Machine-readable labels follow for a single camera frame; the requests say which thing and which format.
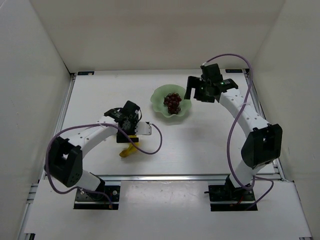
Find yellow fake banana bunch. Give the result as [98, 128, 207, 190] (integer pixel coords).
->
[119, 143, 137, 158]

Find dark red fake grapes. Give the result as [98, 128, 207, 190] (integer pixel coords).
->
[163, 92, 182, 115]

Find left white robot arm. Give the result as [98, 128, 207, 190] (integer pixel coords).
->
[44, 100, 141, 201]

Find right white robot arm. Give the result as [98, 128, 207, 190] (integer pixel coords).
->
[184, 64, 283, 200]

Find green wavy fruit bowl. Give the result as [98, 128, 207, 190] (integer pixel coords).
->
[150, 84, 192, 118]

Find right blue corner label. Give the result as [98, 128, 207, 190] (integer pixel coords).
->
[225, 69, 243, 74]

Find blue corner label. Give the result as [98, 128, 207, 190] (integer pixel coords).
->
[225, 69, 243, 74]
[77, 71, 95, 76]

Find left blue corner label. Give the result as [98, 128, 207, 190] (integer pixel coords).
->
[77, 71, 95, 76]

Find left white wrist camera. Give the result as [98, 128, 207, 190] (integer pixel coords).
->
[134, 121, 152, 136]

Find front aluminium rail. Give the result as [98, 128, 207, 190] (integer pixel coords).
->
[72, 174, 286, 182]

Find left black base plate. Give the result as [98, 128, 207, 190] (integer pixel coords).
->
[73, 185, 121, 210]

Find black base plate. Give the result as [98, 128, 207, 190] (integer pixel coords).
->
[204, 185, 258, 212]
[73, 185, 121, 210]

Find left aluminium rail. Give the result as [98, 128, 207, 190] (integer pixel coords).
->
[39, 72, 76, 181]

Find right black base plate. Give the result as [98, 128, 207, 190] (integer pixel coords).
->
[204, 185, 258, 212]

